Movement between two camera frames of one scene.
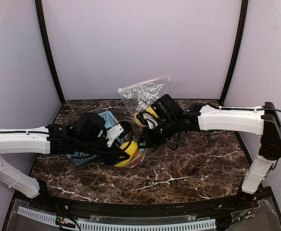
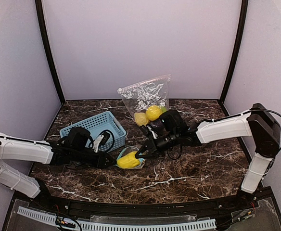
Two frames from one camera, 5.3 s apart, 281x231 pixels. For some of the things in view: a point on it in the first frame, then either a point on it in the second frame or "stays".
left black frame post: [44, 31] stays
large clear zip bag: [141, 96] stays
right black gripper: [146, 135] to [152, 146]
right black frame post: [244, 10] stays
